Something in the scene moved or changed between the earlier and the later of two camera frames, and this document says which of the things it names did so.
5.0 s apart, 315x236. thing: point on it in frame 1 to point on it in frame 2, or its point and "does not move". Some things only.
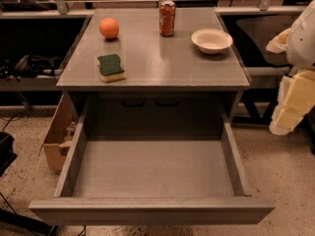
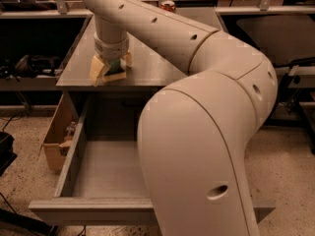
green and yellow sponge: x=110 y=69 does not move
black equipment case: x=7 y=154 does not move
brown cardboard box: x=58 y=132 does not move
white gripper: x=302 y=43 to x=110 y=51
